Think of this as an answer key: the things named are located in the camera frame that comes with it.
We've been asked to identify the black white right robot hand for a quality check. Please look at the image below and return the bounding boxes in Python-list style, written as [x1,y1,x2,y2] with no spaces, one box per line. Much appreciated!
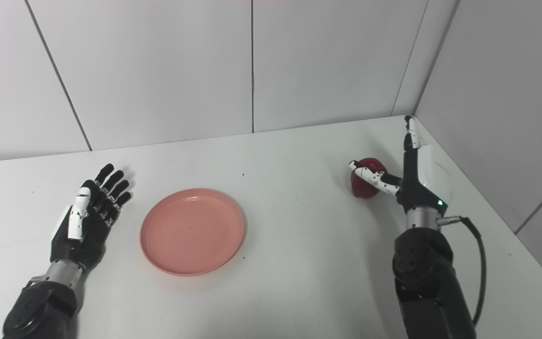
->
[349,115,454,217]

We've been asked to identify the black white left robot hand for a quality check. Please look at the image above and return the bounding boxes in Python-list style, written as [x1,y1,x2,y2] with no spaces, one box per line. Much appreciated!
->
[50,163,133,272]

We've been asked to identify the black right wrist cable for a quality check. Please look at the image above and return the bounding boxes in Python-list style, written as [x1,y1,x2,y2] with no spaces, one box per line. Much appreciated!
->
[436,215,487,326]

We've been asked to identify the red apple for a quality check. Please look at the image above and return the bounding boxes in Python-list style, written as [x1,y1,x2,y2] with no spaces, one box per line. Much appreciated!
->
[350,158,389,199]

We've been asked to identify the pink plate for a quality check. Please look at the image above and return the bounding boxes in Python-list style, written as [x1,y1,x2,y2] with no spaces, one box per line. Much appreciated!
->
[140,188,245,276]

